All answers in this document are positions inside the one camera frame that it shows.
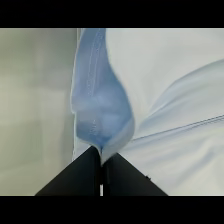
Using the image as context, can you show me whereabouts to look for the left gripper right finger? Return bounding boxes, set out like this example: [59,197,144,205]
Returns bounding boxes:
[102,152,169,197]

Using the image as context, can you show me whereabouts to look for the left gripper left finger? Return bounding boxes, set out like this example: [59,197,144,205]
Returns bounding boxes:
[34,145,102,197]

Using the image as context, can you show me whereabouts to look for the light blue shirt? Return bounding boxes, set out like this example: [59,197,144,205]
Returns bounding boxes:
[69,28,224,197]

